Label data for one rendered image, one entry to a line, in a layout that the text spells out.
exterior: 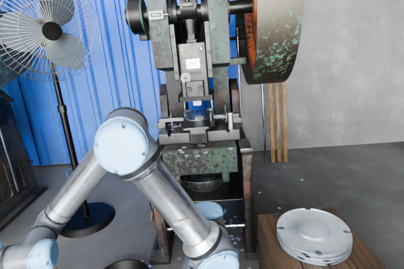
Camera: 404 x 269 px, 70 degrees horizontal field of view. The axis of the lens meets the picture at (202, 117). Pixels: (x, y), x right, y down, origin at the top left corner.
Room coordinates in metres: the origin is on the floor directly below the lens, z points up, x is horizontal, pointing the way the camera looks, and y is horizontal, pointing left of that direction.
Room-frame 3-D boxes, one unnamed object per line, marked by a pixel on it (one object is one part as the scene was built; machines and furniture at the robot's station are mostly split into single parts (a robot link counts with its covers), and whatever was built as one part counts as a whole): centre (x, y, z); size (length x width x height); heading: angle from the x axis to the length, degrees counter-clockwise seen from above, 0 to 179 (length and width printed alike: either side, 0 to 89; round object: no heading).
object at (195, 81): (1.58, 0.02, 1.04); 0.17 x 0.15 x 0.30; 177
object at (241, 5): (1.62, 0.02, 1.33); 0.66 x 0.18 x 0.18; 87
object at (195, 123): (1.44, 0.03, 0.72); 0.25 x 0.14 x 0.14; 177
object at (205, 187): (1.62, 0.02, 0.36); 0.34 x 0.34 x 0.10
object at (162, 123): (1.62, 0.19, 0.76); 0.17 x 0.06 x 0.10; 87
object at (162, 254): (1.77, 0.28, 0.45); 0.92 x 0.12 x 0.90; 177
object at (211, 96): (1.62, 0.02, 0.86); 0.20 x 0.16 x 0.05; 87
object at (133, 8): (1.65, 0.27, 1.31); 0.22 x 0.12 x 0.22; 177
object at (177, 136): (1.62, 0.02, 0.68); 0.45 x 0.30 x 0.06; 87
